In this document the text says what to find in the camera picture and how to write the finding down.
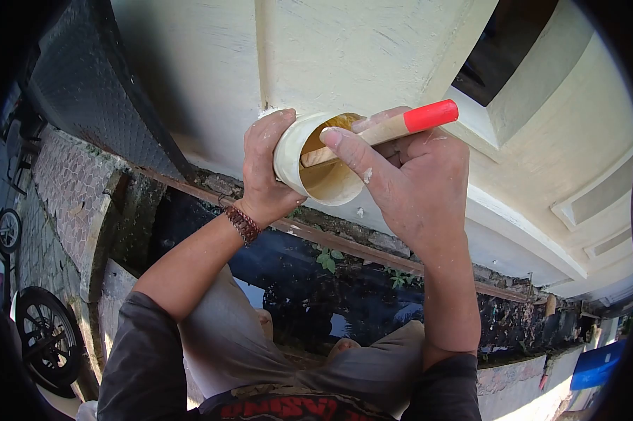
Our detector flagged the person's right hand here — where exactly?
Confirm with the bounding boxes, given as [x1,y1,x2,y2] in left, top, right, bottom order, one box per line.
[319,105,472,250]

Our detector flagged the person's left hand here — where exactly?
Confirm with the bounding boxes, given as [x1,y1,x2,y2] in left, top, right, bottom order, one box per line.
[240,109,308,228]

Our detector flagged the person's right index finger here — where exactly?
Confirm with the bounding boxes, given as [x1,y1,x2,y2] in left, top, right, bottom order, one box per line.
[352,105,413,133]

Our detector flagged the person's left index finger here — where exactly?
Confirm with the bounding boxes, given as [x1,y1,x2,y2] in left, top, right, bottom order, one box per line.
[250,109,297,153]

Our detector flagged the person's left thumb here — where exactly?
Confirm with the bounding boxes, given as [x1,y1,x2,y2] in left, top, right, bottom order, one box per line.
[279,188,308,207]

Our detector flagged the person's right fingers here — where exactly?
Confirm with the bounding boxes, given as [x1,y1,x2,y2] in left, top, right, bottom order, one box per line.
[373,139,418,169]

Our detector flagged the person's right thumb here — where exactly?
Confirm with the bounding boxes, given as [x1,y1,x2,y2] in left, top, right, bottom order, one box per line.
[319,126,393,198]

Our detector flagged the cream plastic paint cup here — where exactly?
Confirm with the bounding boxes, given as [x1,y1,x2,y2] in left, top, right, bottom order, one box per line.
[272,111,368,207]

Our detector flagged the wooden red-tipped brush handle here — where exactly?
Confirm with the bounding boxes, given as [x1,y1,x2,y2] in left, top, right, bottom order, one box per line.
[300,99,460,169]

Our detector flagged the small green plant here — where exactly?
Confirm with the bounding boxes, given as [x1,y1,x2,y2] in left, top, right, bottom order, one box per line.
[315,246,345,275]
[384,267,423,290]

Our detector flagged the rusty steel bar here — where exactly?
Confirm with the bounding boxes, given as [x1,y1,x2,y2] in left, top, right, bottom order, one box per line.
[137,167,530,304]

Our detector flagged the person's legs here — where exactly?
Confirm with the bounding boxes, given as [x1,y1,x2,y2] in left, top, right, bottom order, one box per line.
[179,263,427,402]

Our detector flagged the black checker plate ramp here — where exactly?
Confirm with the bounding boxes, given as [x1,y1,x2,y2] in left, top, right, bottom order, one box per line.
[26,0,197,183]

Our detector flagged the person's body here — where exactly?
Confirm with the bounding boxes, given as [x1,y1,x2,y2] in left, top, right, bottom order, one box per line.
[98,291,482,421]

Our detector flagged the motorcycle with white fender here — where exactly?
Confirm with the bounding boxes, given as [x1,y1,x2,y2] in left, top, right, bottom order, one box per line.
[10,286,102,421]

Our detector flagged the black spoked wheel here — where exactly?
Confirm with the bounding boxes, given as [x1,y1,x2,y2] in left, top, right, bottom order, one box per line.
[0,207,23,255]

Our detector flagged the blue tarp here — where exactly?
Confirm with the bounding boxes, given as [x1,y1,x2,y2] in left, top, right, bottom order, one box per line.
[569,339,627,392]

